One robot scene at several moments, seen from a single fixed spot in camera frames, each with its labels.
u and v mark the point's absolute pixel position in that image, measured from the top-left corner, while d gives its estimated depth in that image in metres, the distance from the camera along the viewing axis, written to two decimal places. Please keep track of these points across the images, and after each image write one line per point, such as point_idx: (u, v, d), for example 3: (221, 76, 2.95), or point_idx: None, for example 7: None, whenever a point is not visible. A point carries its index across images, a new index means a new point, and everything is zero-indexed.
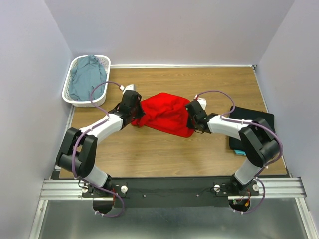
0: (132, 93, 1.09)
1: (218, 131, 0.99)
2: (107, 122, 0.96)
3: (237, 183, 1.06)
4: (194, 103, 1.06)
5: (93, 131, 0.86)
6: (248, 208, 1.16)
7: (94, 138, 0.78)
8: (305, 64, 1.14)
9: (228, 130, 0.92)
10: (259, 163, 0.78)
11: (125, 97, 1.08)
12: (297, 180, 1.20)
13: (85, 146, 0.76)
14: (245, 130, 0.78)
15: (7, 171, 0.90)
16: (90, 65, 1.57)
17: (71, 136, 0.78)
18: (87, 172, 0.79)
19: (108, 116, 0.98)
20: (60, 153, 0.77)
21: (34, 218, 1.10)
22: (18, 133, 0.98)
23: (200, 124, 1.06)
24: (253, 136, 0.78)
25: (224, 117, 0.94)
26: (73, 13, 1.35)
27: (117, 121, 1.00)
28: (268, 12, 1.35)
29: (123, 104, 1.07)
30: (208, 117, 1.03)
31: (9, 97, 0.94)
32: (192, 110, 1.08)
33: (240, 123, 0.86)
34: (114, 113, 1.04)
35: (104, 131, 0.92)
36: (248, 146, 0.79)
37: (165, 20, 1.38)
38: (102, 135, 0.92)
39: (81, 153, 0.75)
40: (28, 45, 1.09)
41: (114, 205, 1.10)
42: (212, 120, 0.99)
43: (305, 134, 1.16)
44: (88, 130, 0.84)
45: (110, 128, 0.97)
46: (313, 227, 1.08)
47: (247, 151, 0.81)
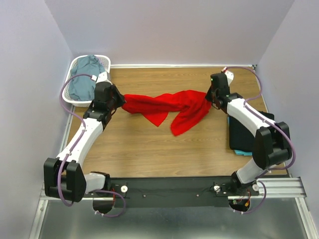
0: (103, 87, 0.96)
1: (234, 114, 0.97)
2: (85, 134, 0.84)
3: (235, 181, 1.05)
4: (221, 77, 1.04)
5: (73, 153, 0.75)
6: (248, 208, 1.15)
7: (78, 165, 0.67)
8: (305, 64, 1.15)
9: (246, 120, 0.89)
10: (262, 165, 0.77)
11: (97, 92, 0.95)
12: (297, 180, 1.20)
13: (70, 176, 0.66)
14: (263, 131, 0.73)
15: (7, 171, 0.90)
16: (90, 65, 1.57)
17: (50, 168, 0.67)
18: (81, 194, 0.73)
19: (84, 126, 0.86)
20: (46, 187, 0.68)
21: (34, 218, 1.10)
22: (17, 133, 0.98)
23: (220, 99, 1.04)
24: (269, 139, 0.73)
25: (248, 106, 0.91)
26: (73, 13, 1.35)
27: (96, 127, 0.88)
28: (267, 12, 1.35)
29: (97, 102, 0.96)
30: (230, 96, 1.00)
31: (10, 97, 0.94)
32: (216, 82, 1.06)
33: (262, 120, 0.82)
34: (90, 115, 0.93)
35: (85, 145, 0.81)
36: (259, 146, 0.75)
37: (165, 20, 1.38)
38: (85, 150, 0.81)
39: (68, 182, 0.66)
40: (28, 44, 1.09)
41: (114, 205, 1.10)
42: (233, 101, 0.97)
43: (305, 134, 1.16)
44: (68, 155, 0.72)
45: (91, 138, 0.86)
46: (313, 227, 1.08)
47: (256, 151, 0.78)
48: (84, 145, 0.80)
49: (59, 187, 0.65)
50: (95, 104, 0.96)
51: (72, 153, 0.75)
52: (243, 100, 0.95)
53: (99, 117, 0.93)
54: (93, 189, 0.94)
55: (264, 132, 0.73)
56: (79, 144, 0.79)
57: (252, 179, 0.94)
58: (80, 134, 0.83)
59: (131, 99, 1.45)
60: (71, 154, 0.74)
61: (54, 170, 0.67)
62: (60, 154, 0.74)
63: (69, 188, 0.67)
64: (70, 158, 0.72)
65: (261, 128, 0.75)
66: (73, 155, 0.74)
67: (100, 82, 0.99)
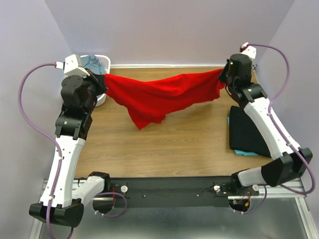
0: (72, 89, 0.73)
1: (249, 115, 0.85)
2: (64, 163, 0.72)
3: (235, 180, 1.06)
4: (244, 63, 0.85)
5: (57, 195, 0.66)
6: (248, 208, 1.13)
7: (64, 211, 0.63)
8: (305, 64, 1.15)
9: (266, 134, 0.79)
10: (270, 180, 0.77)
11: (65, 98, 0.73)
12: (297, 180, 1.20)
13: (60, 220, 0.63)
14: (285, 161, 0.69)
15: (7, 170, 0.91)
16: (90, 64, 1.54)
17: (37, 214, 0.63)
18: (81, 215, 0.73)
19: (61, 153, 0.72)
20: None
21: (34, 219, 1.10)
22: (17, 132, 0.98)
23: (239, 91, 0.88)
24: (289, 168, 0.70)
25: (272, 115, 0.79)
26: (73, 13, 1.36)
27: (75, 148, 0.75)
28: (267, 12, 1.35)
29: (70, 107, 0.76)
30: (252, 91, 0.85)
31: (10, 97, 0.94)
32: (238, 68, 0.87)
33: (285, 142, 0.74)
34: (65, 128, 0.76)
35: (67, 179, 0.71)
36: (275, 169, 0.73)
37: (164, 20, 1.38)
38: (70, 182, 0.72)
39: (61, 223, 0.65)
40: (28, 45, 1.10)
41: (114, 205, 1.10)
42: (255, 102, 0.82)
43: (305, 134, 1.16)
44: (51, 201, 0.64)
45: (72, 165, 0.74)
46: (313, 227, 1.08)
47: (270, 169, 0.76)
48: (67, 178, 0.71)
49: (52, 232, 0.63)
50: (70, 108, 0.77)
51: (55, 194, 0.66)
52: (268, 103, 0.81)
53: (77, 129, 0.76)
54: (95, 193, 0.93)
55: (286, 161, 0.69)
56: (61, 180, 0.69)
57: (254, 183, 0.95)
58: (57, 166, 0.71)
59: (115, 82, 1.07)
60: (54, 197, 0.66)
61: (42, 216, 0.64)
62: (43, 196, 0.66)
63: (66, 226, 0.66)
64: (55, 202, 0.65)
65: (284, 157, 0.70)
66: (57, 197, 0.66)
67: (66, 81, 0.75)
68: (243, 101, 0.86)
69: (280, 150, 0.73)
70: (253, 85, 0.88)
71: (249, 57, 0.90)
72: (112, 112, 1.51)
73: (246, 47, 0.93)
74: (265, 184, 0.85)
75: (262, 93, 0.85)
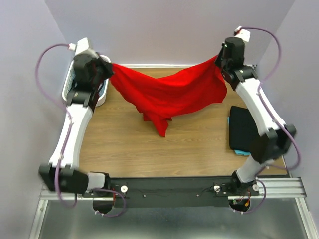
0: (83, 63, 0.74)
1: (241, 96, 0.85)
2: (74, 127, 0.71)
3: (236, 180, 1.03)
4: (238, 47, 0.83)
5: (66, 156, 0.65)
6: (248, 208, 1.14)
7: (73, 171, 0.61)
8: (305, 64, 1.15)
9: (255, 112, 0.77)
10: (259, 159, 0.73)
11: (75, 71, 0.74)
12: (297, 180, 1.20)
13: (69, 182, 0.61)
14: (271, 135, 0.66)
15: (7, 170, 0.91)
16: None
17: (46, 176, 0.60)
18: (84, 185, 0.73)
19: (71, 118, 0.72)
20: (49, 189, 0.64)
21: (34, 218, 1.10)
22: (17, 133, 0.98)
23: (231, 72, 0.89)
24: (274, 143, 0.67)
25: (261, 94, 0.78)
26: (73, 13, 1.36)
27: (84, 113, 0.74)
28: (267, 12, 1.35)
29: (79, 81, 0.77)
30: (243, 73, 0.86)
31: (10, 97, 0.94)
32: (231, 51, 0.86)
33: (271, 119, 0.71)
34: (75, 101, 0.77)
35: (76, 142, 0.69)
36: (262, 145, 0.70)
37: (165, 20, 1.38)
38: (78, 148, 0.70)
39: (68, 188, 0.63)
40: (28, 45, 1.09)
41: (114, 205, 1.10)
42: (246, 83, 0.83)
43: (305, 134, 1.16)
44: (60, 161, 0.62)
45: (81, 131, 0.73)
46: (313, 227, 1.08)
47: (257, 147, 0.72)
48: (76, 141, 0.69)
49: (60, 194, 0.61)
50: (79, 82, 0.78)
51: (64, 155, 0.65)
52: (258, 83, 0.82)
53: (86, 102, 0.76)
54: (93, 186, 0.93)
55: (272, 135, 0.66)
56: (70, 142, 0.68)
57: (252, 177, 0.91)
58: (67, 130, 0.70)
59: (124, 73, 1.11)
60: (63, 158, 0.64)
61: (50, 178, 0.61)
62: (52, 159, 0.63)
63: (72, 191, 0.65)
64: (64, 162, 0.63)
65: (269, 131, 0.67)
66: (66, 158, 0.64)
67: (77, 55, 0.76)
68: (235, 83, 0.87)
69: (266, 125, 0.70)
70: (245, 67, 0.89)
71: (243, 41, 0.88)
72: (112, 112, 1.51)
73: (240, 31, 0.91)
74: (261, 168, 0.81)
75: (253, 75, 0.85)
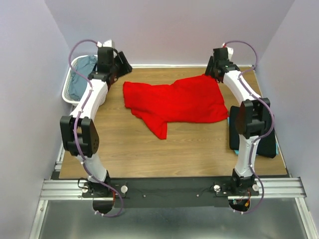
0: (106, 49, 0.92)
1: (227, 83, 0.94)
2: (93, 94, 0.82)
3: (236, 179, 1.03)
4: (222, 49, 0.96)
5: (85, 112, 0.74)
6: (248, 208, 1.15)
7: (90, 120, 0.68)
8: (305, 63, 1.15)
9: (236, 92, 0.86)
10: (240, 131, 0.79)
11: (99, 54, 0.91)
12: (297, 180, 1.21)
13: (85, 129, 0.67)
14: (247, 103, 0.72)
15: (7, 170, 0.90)
16: (90, 65, 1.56)
17: (65, 124, 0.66)
18: (96, 147, 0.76)
19: (91, 86, 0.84)
20: (64, 142, 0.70)
21: (34, 218, 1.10)
22: (17, 133, 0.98)
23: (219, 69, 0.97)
24: (251, 111, 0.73)
25: (241, 78, 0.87)
26: (73, 13, 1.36)
27: (102, 85, 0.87)
28: (267, 12, 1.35)
29: (100, 64, 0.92)
30: (229, 67, 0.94)
31: (10, 97, 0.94)
32: (217, 55, 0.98)
33: (249, 93, 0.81)
34: (94, 77, 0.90)
35: (94, 104, 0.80)
36: (240, 114, 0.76)
37: (164, 19, 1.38)
38: (94, 109, 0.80)
39: (83, 136, 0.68)
40: (28, 45, 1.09)
41: (114, 205, 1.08)
42: (230, 72, 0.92)
43: (305, 134, 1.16)
44: (80, 113, 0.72)
45: (98, 98, 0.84)
46: (313, 227, 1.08)
47: (238, 118, 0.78)
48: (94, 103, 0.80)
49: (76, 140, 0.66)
50: (99, 66, 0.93)
51: (83, 110, 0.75)
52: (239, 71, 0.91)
53: (103, 78, 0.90)
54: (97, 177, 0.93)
55: (248, 104, 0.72)
56: (88, 102, 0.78)
57: (247, 165, 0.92)
58: (87, 94, 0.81)
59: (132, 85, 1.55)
60: (82, 112, 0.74)
61: (69, 125, 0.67)
62: (74, 111, 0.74)
63: (85, 142, 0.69)
64: (83, 115, 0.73)
65: (245, 100, 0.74)
66: (85, 112, 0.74)
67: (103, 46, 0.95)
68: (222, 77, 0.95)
69: (243, 98, 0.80)
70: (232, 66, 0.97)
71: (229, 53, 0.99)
72: (112, 112, 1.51)
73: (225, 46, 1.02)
74: (253, 147, 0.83)
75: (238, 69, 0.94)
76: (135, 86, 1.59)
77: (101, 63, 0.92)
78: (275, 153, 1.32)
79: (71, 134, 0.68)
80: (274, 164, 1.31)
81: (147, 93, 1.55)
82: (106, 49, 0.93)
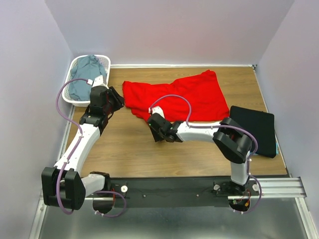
0: (98, 92, 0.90)
1: (189, 139, 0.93)
2: (82, 141, 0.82)
3: (239, 187, 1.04)
4: (155, 117, 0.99)
5: (71, 162, 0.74)
6: (248, 208, 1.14)
7: (76, 173, 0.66)
8: (305, 63, 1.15)
9: (201, 137, 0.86)
10: (239, 161, 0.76)
11: (92, 98, 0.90)
12: (297, 180, 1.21)
13: (68, 184, 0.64)
14: (220, 136, 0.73)
15: (7, 170, 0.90)
16: (90, 65, 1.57)
17: (48, 176, 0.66)
18: (81, 201, 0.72)
19: (81, 132, 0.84)
20: (45, 196, 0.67)
21: (34, 218, 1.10)
22: (17, 133, 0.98)
23: (169, 134, 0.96)
24: (227, 138, 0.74)
25: (192, 124, 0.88)
26: (73, 13, 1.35)
27: (94, 133, 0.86)
28: (268, 12, 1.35)
29: (93, 106, 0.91)
30: (174, 126, 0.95)
31: (9, 96, 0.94)
32: (155, 124, 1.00)
33: (210, 128, 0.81)
34: (87, 121, 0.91)
35: (83, 152, 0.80)
36: (225, 149, 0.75)
37: (164, 19, 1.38)
38: (83, 157, 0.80)
39: (66, 191, 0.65)
40: (27, 44, 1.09)
41: (114, 205, 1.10)
42: (178, 128, 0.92)
43: (305, 134, 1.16)
44: (65, 164, 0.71)
45: (88, 145, 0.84)
46: (313, 227, 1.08)
47: (226, 154, 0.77)
48: (82, 152, 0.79)
49: (57, 195, 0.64)
50: (92, 108, 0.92)
51: (70, 161, 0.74)
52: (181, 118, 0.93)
53: (96, 122, 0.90)
54: (94, 190, 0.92)
55: (221, 136, 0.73)
56: (76, 151, 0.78)
57: (246, 176, 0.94)
58: (77, 141, 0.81)
59: (130, 87, 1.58)
60: (69, 163, 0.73)
61: (51, 179, 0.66)
62: (58, 163, 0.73)
63: (68, 197, 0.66)
64: (68, 167, 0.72)
65: (215, 134, 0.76)
66: (71, 163, 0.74)
67: (95, 86, 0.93)
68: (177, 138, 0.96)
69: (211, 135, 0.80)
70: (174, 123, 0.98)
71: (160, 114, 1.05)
72: None
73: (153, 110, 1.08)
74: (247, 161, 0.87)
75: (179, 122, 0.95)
76: (135, 86, 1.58)
77: (93, 106, 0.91)
78: (275, 153, 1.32)
79: (53, 187, 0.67)
80: (274, 164, 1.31)
81: (147, 93, 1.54)
82: (99, 90, 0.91)
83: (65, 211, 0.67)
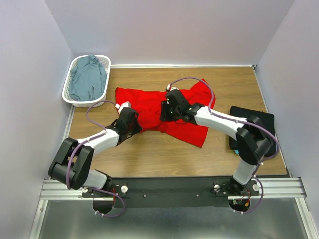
0: (127, 110, 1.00)
1: (205, 125, 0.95)
2: (104, 136, 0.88)
3: (237, 185, 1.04)
4: (175, 93, 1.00)
5: (90, 143, 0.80)
6: (248, 208, 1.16)
7: (91, 149, 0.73)
8: (305, 63, 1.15)
9: (222, 128, 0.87)
10: (253, 162, 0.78)
11: (121, 114, 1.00)
12: (297, 180, 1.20)
13: (82, 156, 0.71)
14: (243, 132, 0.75)
15: (7, 171, 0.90)
16: (90, 65, 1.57)
17: (67, 144, 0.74)
18: (82, 182, 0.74)
19: (106, 131, 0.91)
20: (54, 163, 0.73)
21: (34, 218, 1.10)
22: (17, 134, 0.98)
23: (185, 114, 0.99)
24: (249, 137, 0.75)
25: (214, 112, 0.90)
26: (73, 14, 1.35)
27: (115, 135, 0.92)
28: (267, 12, 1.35)
29: (119, 121, 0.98)
30: (194, 108, 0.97)
31: (9, 96, 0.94)
32: (173, 100, 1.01)
33: (234, 121, 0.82)
34: (111, 129, 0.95)
35: (100, 144, 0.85)
36: (243, 147, 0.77)
37: (164, 20, 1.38)
38: (98, 149, 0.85)
39: (76, 164, 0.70)
40: (27, 45, 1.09)
41: (114, 205, 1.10)
42: (199, 113, 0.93)
43: (305, 133, 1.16)
44: (85, 141, 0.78)
45: (105, 143, 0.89)
46: (313, 227, 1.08)
47: (242, 153, 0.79)
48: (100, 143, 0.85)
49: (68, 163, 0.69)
50: (117, 123, 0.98)
51: (89, 141, 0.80)
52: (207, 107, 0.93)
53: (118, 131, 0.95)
54: (91, 185, 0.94)
55: (243, 133, 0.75)
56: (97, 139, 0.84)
57: (249, 176, 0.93)
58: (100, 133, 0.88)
59: (123, 93, 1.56)
60: (88, 142, 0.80)
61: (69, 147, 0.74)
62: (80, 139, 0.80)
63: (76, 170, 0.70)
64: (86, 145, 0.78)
65: (239, 130, 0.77)
66: (90, 143, 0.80)
67: (126, 106, 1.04)
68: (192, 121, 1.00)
69: (234, 129, 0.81)
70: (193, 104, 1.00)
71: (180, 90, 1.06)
72: (112, 112, 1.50)
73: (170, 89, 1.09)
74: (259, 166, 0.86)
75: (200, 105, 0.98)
76: (128, 93, 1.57)
77: (120, 121, 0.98)
78: (275, 153, 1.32)
79: (65, 158, 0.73)
80: (274, 164, 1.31)
81: (138, 100, 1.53)
82: (128, 110, 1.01)
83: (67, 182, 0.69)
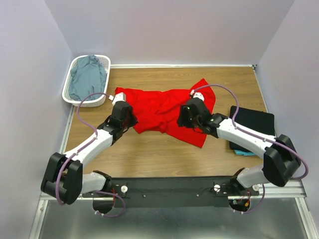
0: (120, 106, 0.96)
1: (227, 138, 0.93)
2: (95, 142, 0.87)
3: (237, 184, 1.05)
4: (197, 102, 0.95)
5: (79, 154, 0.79)
6: (248, 208, 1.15)
7: (79, 165, 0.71)
8: (305, 63, 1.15)
9: (247, 144, 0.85)
10: (278, 182, 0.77)
11: (115, 109, 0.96)
12: (297, 180, 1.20)
13: (71, 174, 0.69)
14: (272, 153, 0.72)
15: (7, 171, 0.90)
16: (90, 65, 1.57)
17: (54, 161, 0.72)
18: (76, 195, 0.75)
19: (96, 135, 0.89)
20: (44, 180, 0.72)
21: (34, 218, 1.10)
22: (17, 134, 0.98)
23: (206, 125, 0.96)
24: (278, 158, 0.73)
25: (239, 126, 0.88)
26: (73, 14, 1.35)
27: (107, 138, 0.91)
28: (268, 12, 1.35)
29: (113, 118, 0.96)
30: (215, 120, 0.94)
31: (9, 96, 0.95)
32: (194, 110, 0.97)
33: (262, 139, 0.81)
34: (103, 128, 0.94)
35: (91, 152, 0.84)
36: (270, 167, 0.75)
37: (164, 20, 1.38)
38: (90, 157, 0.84)
39: (66, 181, 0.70)
40: (27, 46, 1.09)
41: (114, 205, 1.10)
42: (222, 126, 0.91)
43: (305, 134, 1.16)
44: (74, 154, 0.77)
45: (98, 148, 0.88)
46: (313, 227, 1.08)
47: (268, 173, 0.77)
48: (91, 152, 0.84)
49: (57, 182, 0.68)
50: (111, 119, 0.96)
51: (78, 153, 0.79)
52: (231, 120, 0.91)
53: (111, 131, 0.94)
54: (91, 189, 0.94)
55: (272, 154, 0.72)
56: (87, 147, 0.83)
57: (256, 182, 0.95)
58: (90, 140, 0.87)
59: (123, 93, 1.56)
60: (77, 154, 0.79)
61: (57, 164, 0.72)
62: (68, 152, 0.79)
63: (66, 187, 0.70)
64: (76, 158, 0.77)
65: (267, 149, 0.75)
66: (79, 155, 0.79)
67: (120, 101, 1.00)
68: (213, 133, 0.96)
69: (261, 147, 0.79)
70: (214, 115, 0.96)
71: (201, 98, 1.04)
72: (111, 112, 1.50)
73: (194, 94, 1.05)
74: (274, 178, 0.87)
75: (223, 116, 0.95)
76: (128, 93, 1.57)
77: (113, 118, 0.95)
78: None
79: (55, 174, 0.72)
80: None
81: (138, 100, 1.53)
82: (121, 105, 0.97)
83: (59, 200, 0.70)
